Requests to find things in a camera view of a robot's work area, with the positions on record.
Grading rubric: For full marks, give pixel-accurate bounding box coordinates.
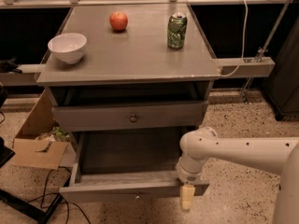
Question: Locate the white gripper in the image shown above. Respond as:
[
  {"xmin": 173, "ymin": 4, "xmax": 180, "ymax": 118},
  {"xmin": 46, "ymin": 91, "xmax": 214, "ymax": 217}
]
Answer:
[{"xmin": 176, "ymin": 158, "xmax": 206, "ymax": 211}]

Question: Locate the grey drawer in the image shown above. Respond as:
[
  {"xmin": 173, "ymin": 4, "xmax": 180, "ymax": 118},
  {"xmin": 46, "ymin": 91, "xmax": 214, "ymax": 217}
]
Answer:
[
  {"xmin": 52, "ymin": 101, "xmax": 208, "ymax": 132},
  {"xmin": 58, "ymin": 131, "xmax": 211, "ymax": 203}
]

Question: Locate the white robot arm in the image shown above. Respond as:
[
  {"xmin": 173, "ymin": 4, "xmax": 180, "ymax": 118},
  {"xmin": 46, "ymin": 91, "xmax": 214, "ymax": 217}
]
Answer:
[{"xmin": 176, "ymin": 127, "xmax": 299, "ymax": 224}]

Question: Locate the grey top drawer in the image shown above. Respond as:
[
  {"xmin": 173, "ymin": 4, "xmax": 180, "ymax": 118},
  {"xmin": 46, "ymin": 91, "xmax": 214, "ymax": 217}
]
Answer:
[{"xmin": 52, "ymin": 101, "xmax": 208, "ymax": 132}]

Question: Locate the grey drawer cabinet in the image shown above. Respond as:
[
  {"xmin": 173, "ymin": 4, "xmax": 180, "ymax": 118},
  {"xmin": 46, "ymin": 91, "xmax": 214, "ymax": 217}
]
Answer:
[{"xmin": 36, "ymin": 2, "xmax": 221, "ymax": 173}]

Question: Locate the cardboard box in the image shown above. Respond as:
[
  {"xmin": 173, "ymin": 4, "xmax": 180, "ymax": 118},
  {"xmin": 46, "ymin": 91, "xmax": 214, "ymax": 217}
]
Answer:
[{"xmin": 13, "ymin": 92, "xmax": 76, "ymax": 170}]

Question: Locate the black stand base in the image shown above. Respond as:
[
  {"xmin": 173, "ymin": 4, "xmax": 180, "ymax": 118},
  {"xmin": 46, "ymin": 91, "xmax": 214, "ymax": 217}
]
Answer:
[{"xmin": 0, "ymin": 189, "xmax": 63, "ymax": 224}]

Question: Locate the green soda can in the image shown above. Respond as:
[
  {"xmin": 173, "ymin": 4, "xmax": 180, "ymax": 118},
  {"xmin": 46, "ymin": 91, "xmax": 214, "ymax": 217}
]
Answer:
[{"xmin": 167, "ymin": 12, "xmax": 188, "ymax": 49}]

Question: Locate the red apple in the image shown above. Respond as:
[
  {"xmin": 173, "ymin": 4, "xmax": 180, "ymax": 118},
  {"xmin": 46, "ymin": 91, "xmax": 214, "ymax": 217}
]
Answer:
[{"xmin": 109, "ymin": 11, "xmax": 128, "ymax": 32}]

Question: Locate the white bowl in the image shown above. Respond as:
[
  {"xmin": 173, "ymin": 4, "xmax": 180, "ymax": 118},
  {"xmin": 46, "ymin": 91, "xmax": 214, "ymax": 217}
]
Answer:
[{"xmin": 48, "ymin": 33, "xmax": 87, "ymax": 63}]

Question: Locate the black object at left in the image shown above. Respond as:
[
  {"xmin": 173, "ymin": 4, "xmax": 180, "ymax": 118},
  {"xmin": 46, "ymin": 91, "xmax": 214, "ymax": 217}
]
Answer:
[{"xmin": 0, "ymin": 58, "xmax": 22, "ymax": 74}]

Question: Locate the black floor cable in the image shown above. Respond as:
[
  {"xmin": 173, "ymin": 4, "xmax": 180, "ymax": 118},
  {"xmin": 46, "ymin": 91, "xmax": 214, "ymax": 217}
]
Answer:
[{"xmin": 27, "ymin": 165, "xmax": 93, "ymax": 224}]

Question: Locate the white cable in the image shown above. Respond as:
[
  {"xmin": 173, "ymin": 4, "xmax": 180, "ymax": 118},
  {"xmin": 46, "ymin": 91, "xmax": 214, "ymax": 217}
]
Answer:
[{"xmin": 219, "ymin": 0, "xmax": 249, "ymax": 78}]

